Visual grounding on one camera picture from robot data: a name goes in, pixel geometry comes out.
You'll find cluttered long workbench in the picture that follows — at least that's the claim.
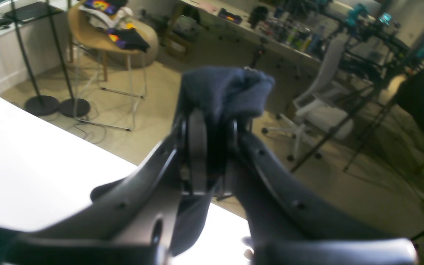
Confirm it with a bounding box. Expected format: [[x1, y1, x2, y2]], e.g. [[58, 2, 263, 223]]
[[175, 0, 409, 79]]

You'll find black T-shirt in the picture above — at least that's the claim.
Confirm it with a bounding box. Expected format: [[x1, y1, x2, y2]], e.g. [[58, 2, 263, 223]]
[[170, 67, 275, 256]]

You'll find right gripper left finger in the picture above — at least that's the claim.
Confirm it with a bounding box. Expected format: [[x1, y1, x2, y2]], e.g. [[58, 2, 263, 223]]
[[6, 109, 208, 265]]

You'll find clothes pile on stool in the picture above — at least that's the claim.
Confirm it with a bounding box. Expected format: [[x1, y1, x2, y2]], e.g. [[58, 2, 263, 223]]
[[78, 0, 150, 53]]

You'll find white office chair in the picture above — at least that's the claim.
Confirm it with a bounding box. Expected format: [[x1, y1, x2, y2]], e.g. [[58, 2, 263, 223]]
[[261, 39, 354, 162]]

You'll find black tripod stand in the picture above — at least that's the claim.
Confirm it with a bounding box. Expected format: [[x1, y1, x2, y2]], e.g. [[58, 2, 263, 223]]
[[289, 0, 424, 173]]

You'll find wooden bar stool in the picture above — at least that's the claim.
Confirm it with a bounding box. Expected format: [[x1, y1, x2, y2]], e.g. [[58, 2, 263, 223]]
[[66, 0, 151, 131]]

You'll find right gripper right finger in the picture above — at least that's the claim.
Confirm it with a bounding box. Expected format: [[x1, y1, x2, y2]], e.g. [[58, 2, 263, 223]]
[[229, 121, 418, 265]]

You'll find black floor lamp stand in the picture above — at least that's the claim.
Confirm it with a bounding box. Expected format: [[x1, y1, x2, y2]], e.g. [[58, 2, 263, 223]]
[[10, 0, 59, 116]]

